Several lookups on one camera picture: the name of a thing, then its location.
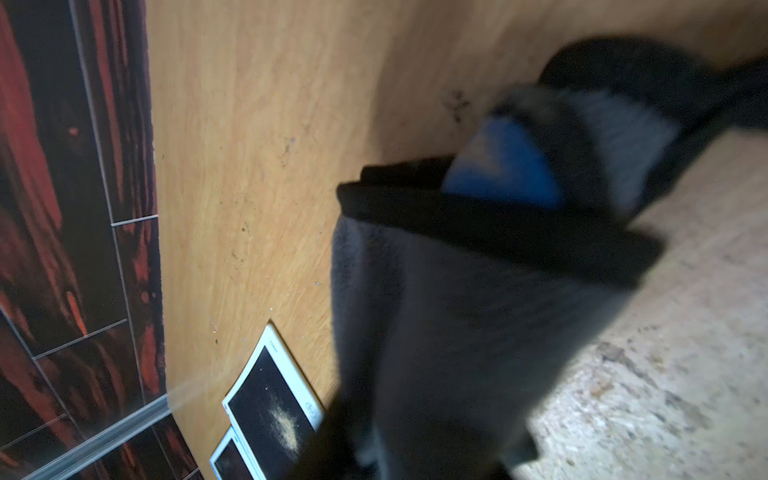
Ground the grey microfibre cloth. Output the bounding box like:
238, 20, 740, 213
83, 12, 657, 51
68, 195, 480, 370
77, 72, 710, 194
293, 37, 768, 480

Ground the blue-edged white drawing tablet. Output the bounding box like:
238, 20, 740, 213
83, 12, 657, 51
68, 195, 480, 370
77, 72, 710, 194
210, 428, 255, 480

